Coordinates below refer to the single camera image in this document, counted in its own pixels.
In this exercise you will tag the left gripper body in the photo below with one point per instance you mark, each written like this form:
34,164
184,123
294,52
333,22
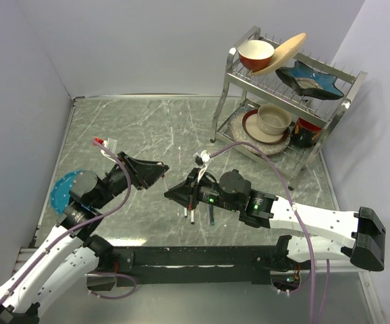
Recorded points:
115,181

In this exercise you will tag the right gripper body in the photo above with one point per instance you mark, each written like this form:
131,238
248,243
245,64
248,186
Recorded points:
208,192

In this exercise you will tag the green gel pen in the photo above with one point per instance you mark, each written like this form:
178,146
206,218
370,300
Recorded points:
211,215

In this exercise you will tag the white black-tip marker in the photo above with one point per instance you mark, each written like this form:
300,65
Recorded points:
192,217

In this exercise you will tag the white red-tip marker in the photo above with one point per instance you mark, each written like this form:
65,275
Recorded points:
165,185

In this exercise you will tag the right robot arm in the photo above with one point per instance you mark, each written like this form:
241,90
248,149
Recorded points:
327,234

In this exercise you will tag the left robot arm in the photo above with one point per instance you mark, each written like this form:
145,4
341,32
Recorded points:
71,250

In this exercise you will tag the blue polka dot plate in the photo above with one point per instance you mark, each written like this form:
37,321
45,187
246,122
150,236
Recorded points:
59,196

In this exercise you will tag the silver glitter plate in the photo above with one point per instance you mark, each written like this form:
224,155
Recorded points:
237,132

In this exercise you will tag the red brown plate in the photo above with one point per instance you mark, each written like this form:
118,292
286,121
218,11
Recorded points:
251,128

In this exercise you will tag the beige ceramic bowl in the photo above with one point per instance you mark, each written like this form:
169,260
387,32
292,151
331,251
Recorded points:
272,120

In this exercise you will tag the steel dish rack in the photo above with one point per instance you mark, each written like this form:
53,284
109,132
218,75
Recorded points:
267,86

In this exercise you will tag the black red patterned cup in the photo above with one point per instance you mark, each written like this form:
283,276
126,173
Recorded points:
305,134

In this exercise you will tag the red white bowl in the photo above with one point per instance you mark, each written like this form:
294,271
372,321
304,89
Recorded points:
255,55

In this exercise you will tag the blue star-shaped dish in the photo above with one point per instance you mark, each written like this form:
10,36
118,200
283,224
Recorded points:
306,82

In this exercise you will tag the beige wooden plate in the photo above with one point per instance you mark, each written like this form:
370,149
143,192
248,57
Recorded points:
283,53

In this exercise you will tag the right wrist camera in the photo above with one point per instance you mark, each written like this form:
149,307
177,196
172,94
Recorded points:
202,159

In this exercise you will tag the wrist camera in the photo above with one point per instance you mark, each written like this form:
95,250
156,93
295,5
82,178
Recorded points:
202,159
107,148

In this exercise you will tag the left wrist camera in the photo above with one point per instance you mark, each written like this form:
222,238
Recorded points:
107,148

